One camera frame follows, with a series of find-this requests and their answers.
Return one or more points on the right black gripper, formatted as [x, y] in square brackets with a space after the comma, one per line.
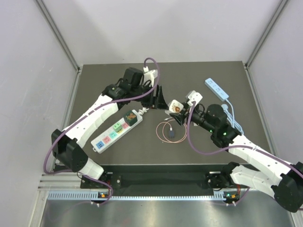
[180, 117]

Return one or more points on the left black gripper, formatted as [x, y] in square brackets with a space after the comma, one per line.
[157, 102]

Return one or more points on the white cube plug adapter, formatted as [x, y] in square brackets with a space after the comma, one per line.
[175, 106]

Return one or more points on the dark green plug adapter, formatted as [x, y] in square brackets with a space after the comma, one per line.
[130, 118]

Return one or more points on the light green plug adapter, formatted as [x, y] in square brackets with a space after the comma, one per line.
[117, 127]

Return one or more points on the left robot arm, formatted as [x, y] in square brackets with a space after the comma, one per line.
[136, 85]

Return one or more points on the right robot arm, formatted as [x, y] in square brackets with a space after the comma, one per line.
[279, 179]

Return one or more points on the small dark blue charger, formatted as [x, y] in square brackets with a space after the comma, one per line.
[171, 133]

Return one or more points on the light blue power strip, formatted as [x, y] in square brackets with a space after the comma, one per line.
[228, 107]

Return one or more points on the white multicolour power strip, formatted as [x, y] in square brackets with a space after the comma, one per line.
[109, 136]

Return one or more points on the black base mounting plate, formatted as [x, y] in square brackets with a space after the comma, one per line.
[198, 175]

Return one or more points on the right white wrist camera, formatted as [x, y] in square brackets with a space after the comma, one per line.
[193, 98]

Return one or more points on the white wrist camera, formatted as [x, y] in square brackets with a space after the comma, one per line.
[193, 98]
[149, 76]

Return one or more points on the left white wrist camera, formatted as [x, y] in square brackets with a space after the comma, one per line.
[149, 76]

